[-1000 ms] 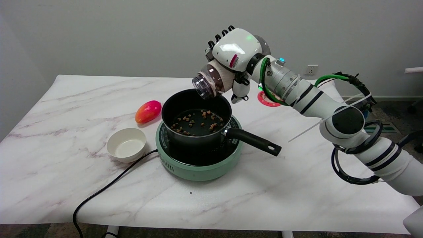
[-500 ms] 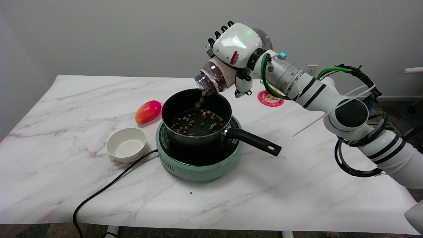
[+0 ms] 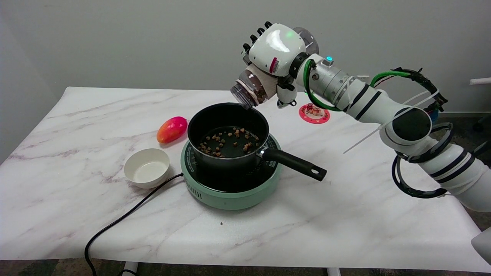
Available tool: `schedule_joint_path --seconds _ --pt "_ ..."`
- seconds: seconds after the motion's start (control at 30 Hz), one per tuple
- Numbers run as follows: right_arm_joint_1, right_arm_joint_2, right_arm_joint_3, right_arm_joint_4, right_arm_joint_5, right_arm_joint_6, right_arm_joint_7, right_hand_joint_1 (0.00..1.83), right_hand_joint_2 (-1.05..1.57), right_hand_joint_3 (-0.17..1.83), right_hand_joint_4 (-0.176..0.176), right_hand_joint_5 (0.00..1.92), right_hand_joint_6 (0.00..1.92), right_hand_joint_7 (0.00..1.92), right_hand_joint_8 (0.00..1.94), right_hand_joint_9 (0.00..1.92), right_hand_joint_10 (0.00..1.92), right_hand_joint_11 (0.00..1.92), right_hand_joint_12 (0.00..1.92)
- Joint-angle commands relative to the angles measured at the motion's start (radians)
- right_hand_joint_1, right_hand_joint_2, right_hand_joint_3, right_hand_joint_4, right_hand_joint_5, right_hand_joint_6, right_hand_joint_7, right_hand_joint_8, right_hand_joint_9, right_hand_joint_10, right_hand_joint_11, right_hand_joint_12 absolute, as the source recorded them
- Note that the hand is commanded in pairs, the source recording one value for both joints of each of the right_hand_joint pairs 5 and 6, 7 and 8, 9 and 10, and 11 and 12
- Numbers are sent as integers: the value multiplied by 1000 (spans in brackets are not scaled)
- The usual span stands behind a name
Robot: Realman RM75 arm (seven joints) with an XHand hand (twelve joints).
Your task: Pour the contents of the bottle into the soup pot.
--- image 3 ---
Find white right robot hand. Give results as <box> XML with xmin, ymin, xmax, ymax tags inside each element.
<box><xmin>242</xmin><ymin>21</ymin><xmax>307</xmax><ymax>110</ymax></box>

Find clear plastic pellet bottle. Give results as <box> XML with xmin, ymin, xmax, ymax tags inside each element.
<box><xmin>230</xmin><ymin>27</ymin><xmax>320</xmax><ymax>110</ymax></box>

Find black soup pot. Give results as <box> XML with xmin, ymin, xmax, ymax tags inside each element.
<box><xmin>187</xmin><ymin>102</ymin><xmax>327</xmax><ymax>182</ymax></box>

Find pink round coaster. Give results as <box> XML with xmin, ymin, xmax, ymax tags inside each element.
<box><xmin>299</xmin><ymin>103</ymin><xmax>331</xmax><ymax>125</ymax></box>

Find brown food pellets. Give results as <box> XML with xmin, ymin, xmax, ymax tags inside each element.
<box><xmin>198</xmin><ymin>128</ymin><xmax>260</xmax><ymax>158</ymax></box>

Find white zip tie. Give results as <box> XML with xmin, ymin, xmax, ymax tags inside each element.
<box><xmin>343</xmin><ymin>90</ymin><xmax>440</xmax><ymax>154</ymax></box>

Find red orange mango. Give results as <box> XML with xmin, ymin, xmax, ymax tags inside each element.
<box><xmin>157</xmin><ymin>116</ymin><xmax>188</xmax><ymax>144</ymax></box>

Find green induction cooker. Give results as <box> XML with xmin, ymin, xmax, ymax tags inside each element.
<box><xmin>180</xmin><ymin>132</ymin><xmax>282</xmax><ymax>210</ymax></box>

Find white bowl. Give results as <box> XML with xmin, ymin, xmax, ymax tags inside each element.
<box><xmin>124</xmin><ymin>148</ymin><xmax>170</xmax><ymax>189</ymax></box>

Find green robot cable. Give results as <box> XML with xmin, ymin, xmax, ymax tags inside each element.
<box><xmin>303</xmin><ymin>59</ymin><xmax>411</xmax><ymax>112</ymax></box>

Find black robot cable loops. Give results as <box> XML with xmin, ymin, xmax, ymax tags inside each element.
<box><xmin>391</xmin><ymin>67</ymin><xmax>491</xmax><ymax>199</ymax></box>

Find black power cord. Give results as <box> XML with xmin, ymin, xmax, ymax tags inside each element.
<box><xmin>84</xmin><ymin>172</ymin><xmax>185</xmax><ymax>276</ymax></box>

